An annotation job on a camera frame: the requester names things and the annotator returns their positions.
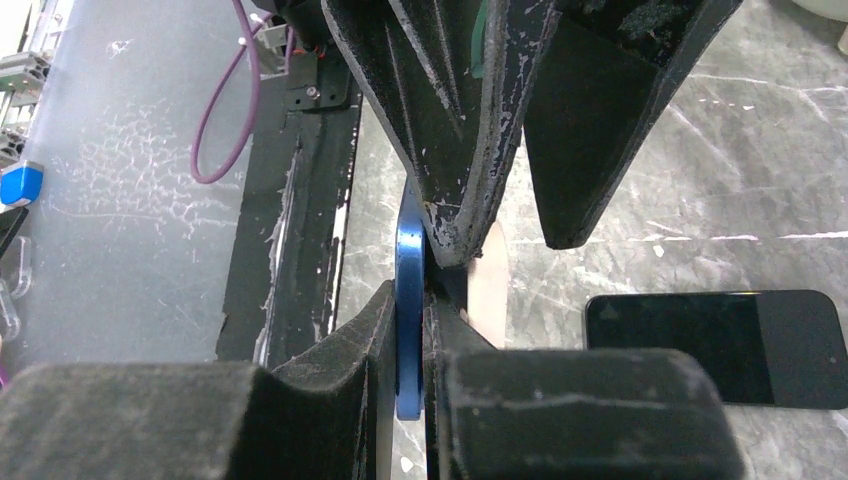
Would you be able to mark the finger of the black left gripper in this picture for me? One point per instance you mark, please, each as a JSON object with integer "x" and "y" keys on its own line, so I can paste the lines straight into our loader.
{"x": 450, "y": 83}
{"x": 611, "y": 69}

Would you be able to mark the cream pink phone case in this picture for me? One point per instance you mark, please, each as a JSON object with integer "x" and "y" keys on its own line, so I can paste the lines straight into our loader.
{"x": 488, "y": 287}

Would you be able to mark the blue box on frame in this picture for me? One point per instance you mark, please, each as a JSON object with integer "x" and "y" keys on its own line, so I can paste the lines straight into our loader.
{"x": 21, "y": 183}

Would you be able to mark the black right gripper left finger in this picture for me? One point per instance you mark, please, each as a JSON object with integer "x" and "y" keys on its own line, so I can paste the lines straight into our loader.
{"x": 325, "y": 414}

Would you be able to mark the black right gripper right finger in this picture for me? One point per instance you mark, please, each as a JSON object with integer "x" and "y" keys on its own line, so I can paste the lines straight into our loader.
{"x": 567, "y": 414}

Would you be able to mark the black phone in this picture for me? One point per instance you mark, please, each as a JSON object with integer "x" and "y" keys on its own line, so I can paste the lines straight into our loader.
{"x": 780, "y": 348}

